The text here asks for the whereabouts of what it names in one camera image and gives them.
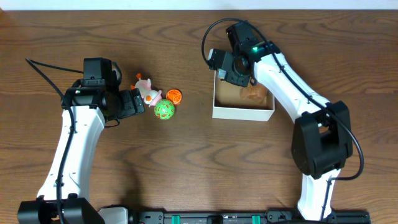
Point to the green ball with orange marks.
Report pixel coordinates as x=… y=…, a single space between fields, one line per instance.
x=164 y=109

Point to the white open box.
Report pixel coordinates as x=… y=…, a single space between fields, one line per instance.
x=227 y=103

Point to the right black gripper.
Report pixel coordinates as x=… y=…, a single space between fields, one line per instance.
x=234 y=78

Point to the grey and yellow toy truck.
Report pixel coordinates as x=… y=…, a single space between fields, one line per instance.
x=221 y=74

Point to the pink and white duck toy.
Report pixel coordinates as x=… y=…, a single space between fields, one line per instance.
x=150 y=96

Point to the brown plush teddy bear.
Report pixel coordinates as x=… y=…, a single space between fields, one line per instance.
x=256 y=93

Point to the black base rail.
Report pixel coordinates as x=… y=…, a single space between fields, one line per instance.
x=255 y=217

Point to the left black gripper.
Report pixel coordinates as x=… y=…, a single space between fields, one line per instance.
x=137 y=101

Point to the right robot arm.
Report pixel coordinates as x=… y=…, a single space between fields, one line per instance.
x=322 y=139

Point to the orange round toy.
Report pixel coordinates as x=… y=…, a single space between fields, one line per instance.
x=175 y=96

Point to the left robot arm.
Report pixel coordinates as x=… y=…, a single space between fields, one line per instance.
x=65 y=194

